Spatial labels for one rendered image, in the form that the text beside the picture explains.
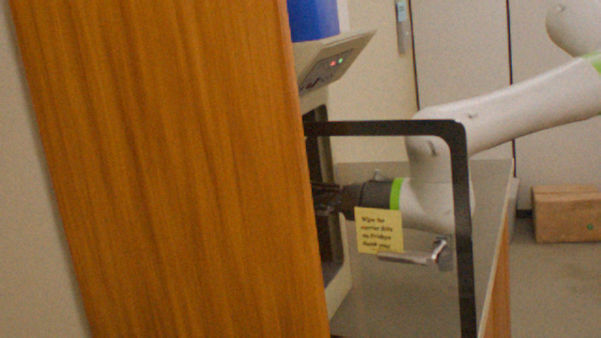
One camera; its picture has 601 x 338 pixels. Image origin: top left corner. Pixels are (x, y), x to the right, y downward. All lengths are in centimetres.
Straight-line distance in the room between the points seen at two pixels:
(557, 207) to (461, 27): 128
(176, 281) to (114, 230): 14
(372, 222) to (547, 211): 294
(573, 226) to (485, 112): 288
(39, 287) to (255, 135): 53
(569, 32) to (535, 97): 24
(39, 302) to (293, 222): 52
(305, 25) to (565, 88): 47
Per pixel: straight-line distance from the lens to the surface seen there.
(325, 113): 123
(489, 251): 149
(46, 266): 117
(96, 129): 102
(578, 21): 126
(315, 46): 88
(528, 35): 394
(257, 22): 82
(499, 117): 101
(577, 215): 382
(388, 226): 89
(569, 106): 109
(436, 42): 400
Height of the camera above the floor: 155
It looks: 15 degrees down
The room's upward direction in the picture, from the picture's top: 8 degrees counter-clockwise
